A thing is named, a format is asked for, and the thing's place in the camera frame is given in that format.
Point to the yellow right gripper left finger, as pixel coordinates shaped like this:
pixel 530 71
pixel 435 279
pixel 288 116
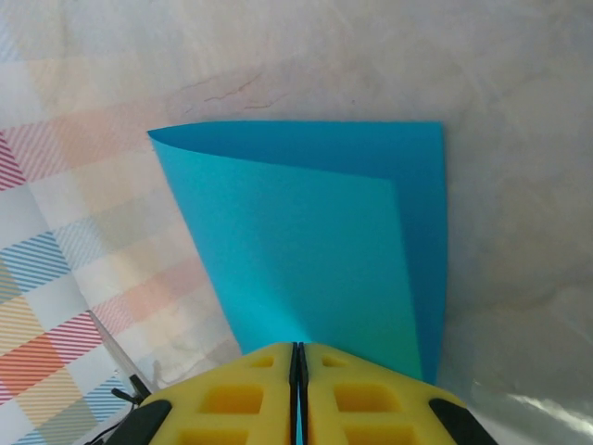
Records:
pixel 222 408

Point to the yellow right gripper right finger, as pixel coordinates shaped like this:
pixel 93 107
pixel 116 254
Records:
pixel 370 408

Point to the aluminium side rail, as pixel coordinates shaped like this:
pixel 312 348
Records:
pixel 121 354

